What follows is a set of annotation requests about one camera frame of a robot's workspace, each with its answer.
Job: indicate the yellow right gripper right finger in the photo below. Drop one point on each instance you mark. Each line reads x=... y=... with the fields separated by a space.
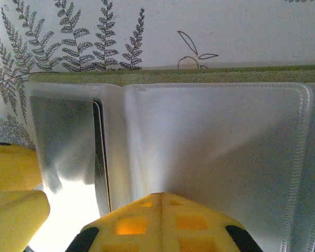
x=189 y=236

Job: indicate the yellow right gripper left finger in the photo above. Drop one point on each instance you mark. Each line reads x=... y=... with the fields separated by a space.
x=136 y=236

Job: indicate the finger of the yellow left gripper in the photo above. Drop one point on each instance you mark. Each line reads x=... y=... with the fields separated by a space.
x=10 y=168
x=13 y=220

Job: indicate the silver credit card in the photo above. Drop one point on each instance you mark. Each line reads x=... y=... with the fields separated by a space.
x=60 y=126

